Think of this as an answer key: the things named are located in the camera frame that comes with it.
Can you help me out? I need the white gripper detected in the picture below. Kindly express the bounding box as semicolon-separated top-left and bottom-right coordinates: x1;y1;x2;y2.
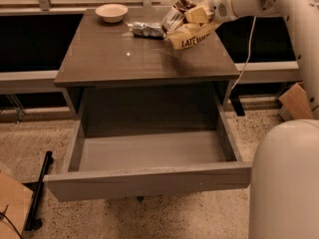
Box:
185;0;237;24

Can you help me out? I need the brown chip bag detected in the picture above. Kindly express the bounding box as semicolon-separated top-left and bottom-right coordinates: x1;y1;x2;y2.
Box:
161;0;219;50

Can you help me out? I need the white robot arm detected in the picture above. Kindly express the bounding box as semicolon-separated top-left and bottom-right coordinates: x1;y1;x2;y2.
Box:
196;0;319;239

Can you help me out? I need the silver foil snack bag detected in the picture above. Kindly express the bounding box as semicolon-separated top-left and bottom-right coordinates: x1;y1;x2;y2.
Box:
132;22;165;39

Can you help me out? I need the grey cabinet with counter top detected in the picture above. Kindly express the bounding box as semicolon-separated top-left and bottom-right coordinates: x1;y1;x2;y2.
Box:
55;8;238;137

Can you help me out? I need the open grey top drawer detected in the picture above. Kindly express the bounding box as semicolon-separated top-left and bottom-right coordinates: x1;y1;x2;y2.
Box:
46;87;251;201

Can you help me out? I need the white bowl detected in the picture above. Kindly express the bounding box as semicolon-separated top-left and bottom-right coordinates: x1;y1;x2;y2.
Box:
95;4;128;24

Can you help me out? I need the cardboard box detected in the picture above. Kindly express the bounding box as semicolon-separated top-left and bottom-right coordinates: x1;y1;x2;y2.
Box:
279;83;313;120

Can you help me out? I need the wooden board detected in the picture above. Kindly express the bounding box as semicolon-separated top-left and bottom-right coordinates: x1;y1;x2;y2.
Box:
0;171;32;239

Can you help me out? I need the black metal bar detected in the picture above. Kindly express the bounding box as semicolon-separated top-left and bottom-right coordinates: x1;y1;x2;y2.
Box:
24;151;54;231

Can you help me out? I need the white cable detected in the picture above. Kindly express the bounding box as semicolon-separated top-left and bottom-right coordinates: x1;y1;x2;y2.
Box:
229;16;258;92

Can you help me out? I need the grey window ledge rail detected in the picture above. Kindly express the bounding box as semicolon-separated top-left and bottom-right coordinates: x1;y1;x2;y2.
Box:
0;61;301;95

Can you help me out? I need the black cable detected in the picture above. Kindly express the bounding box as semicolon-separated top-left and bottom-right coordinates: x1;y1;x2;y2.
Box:
0;204;23;239

